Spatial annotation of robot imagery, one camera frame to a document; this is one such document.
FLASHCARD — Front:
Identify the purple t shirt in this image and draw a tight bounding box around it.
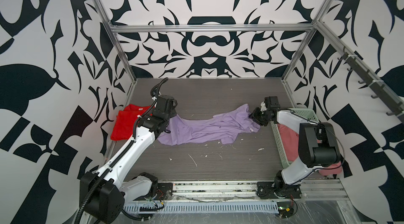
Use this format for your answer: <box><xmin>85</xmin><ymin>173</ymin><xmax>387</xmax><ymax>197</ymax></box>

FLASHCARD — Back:
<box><xmin>157</xmin><ymin>104</ymin><xmax>260</xmax><ymax>146</ymax></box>

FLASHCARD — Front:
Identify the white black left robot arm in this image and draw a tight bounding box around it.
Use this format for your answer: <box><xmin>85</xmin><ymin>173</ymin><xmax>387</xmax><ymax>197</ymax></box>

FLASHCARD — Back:
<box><xmin>74</xmin><ymin>95</ymin><xmax>177</xmax><ymax>224</ymax></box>

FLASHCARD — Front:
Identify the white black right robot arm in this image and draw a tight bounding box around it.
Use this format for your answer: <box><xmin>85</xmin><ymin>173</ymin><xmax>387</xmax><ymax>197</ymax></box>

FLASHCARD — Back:
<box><xmin>249</xmin><ymin>96</ymin><xmax>340</xmax><ymax>199</ymax></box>

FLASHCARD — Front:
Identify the pink t shirt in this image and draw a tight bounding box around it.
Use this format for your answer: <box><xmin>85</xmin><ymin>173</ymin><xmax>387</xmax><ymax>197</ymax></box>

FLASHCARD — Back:
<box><xmin>277</xmin><ymin>124</ymin><xmax>343</xmax><ymax>176</ymax></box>

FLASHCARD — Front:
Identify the red folded t shirt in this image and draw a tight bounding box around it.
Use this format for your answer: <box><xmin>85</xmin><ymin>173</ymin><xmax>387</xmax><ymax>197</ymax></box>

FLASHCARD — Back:
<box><xmin>110</xmin><ymin>104</ymin><xmax>149</xmax><ymax>141</ymax></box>

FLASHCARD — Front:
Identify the mint green plastic basket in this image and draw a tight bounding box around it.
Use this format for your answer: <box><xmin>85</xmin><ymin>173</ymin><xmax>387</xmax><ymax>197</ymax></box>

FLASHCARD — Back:
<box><xmin>270</xmin><ymin>108</ymin><xmax>319</xmax><ymax>168</ymax></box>

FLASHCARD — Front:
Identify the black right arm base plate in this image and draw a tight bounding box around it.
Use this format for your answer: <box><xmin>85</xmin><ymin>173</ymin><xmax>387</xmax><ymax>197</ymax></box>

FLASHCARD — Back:
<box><xmin>256</xmin><ymin>181</ymin><xmax>302</xmax><ymax>199</ymax></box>

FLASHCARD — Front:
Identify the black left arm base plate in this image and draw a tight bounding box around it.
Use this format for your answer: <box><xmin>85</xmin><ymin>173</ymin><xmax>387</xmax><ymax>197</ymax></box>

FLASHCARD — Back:
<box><xmin>155</xmin><ymin>183</ymin><xmax>173</xmax><ymax>200</ymax></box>

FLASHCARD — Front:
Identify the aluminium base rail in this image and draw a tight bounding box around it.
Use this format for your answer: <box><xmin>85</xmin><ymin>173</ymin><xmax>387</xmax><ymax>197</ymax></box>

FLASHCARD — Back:
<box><xmin>160</xmin><ymin>179</ymin><xmax>349</xmax><ymax>202</ymax></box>

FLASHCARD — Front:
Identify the white slotted cable duct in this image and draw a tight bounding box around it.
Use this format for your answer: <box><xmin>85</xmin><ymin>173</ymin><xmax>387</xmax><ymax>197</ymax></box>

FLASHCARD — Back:
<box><xmin>124</xmin><ymin>201</ymin><xmax>279</xmax><ymax>214</ymax></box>

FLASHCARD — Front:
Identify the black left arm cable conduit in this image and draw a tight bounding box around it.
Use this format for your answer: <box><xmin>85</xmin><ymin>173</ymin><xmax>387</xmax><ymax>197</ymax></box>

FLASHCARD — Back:
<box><xmin>73</xmin><ymin>78</ymin><xmax>169</xmax><ymax>224</ymax></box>

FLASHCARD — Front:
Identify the aluminium frame back crossbar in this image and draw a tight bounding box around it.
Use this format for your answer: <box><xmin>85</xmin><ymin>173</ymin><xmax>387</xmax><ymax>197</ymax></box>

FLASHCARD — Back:
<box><xmin>111</xmin><ymin>24</ymin><xmax>310</xmax><ymax>33</ymax></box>

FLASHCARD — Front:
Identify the aluminium frame post left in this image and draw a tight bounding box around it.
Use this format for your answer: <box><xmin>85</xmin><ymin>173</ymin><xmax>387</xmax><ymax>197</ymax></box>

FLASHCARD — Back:
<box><xmin>92</xmin><ymin>0</ymin><xmax>137</xmax><ymax>84</ymax></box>

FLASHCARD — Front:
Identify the aluminium frame post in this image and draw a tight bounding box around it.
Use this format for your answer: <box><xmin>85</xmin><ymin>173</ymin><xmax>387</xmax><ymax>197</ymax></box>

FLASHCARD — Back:
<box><xmin>282</xmin><ymin>0</ymin><xmax>334</xmax><ymax>82</ymax></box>
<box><xmin>92</xmin><ymin>0</ymin><xmax>137</xmax><ymax>84</ymax></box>

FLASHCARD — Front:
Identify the black hook rail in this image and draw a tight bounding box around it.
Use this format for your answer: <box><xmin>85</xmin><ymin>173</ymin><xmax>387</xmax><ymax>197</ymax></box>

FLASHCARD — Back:
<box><xmin>338</xmin><ymin>46</ymin><xmax>404</xmax><ymax>124</ymax></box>

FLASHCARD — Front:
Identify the aluminium frame post right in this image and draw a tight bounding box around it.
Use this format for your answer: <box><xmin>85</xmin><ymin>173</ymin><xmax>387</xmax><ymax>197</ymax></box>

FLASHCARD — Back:
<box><xmin>282</xmin><ymin>0</ymin><xmax>334</xmax><ymax>82</ymax></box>

